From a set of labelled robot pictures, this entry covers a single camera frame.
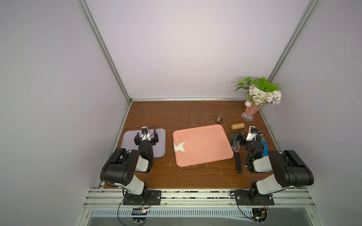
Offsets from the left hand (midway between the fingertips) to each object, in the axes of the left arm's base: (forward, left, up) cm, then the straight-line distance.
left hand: (147, 130), depth 90 cm
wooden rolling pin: (+10, -63, -7) cm, 64 cm away
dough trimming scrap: (-7, -21, -9) cm, 24 cm away
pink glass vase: (+18, -72, -6) cm, 75 cm away
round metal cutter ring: (+17, -51, -9) cm, 55 cm away
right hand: (+1, -66, +1) cm, 66 cm away
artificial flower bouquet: (+17, -71, +19) cm, 75 cm away
